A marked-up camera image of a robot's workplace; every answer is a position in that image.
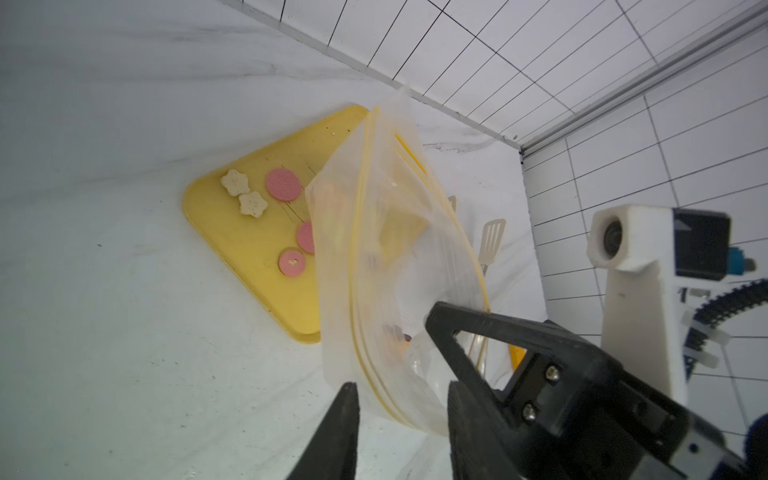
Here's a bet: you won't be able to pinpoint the yellow plastic tray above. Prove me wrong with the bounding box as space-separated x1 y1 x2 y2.
182 105 369 344

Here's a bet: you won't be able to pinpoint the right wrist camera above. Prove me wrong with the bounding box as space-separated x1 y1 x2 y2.
587 204 767 404

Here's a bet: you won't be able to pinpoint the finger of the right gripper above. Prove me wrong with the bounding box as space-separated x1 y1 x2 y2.
425 301 600 407

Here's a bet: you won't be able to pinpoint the white slotted kitchen tongs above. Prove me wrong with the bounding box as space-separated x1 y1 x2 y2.
459 218 507 378

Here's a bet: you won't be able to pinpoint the beige flower cookie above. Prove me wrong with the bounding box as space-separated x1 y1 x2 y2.
238 191 268 218
219 169 251 197

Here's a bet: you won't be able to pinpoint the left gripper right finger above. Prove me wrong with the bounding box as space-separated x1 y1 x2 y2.
447 381 510 479

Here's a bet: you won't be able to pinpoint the clear resealable zip bag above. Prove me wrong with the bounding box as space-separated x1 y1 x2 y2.
306 89 490 435

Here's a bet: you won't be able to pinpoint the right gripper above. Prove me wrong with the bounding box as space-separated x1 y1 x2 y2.
497 344 767 479

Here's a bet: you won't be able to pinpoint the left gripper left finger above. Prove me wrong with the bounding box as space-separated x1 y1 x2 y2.
288 382 360 480

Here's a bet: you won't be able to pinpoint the pink round cookie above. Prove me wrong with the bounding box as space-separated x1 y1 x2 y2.
296 221 315 254
265 168 303 202

